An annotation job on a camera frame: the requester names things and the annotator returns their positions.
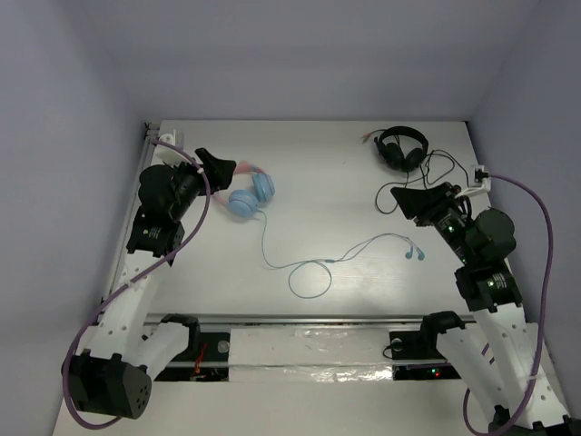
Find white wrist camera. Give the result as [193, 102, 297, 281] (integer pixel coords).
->
[456, 165, 491, 198]
[156, 130, 185, 164]

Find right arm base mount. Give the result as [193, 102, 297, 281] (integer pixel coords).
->
[382, 311, 466, 381]

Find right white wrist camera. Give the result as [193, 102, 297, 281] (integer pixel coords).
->
[456, 165, 491, 198]

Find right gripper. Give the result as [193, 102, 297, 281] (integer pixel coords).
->
[390, 181, 478, 265]

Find black headphones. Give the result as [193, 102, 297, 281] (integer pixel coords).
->
[374, 125, 429, 173]

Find light blue earphone cable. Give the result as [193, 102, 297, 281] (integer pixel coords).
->
[256, 211, 427, 300]

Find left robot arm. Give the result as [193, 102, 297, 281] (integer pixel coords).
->
[62, 147, 237, 431]

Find aluminium rail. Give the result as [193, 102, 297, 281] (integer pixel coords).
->
[102, 122, 478, 369]

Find black headphone cable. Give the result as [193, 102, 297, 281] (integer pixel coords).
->
[361, 130, 476, 216]

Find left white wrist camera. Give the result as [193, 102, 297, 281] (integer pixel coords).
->
[156, 130, 185, 164]

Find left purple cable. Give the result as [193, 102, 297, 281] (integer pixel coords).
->
[62, 139, 212, 430]

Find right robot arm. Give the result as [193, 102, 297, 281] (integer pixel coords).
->
[391, 183, 580, 435]

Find blue pink cat-ear headphones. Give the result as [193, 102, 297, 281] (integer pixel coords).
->
[212, 161, 276, 218]

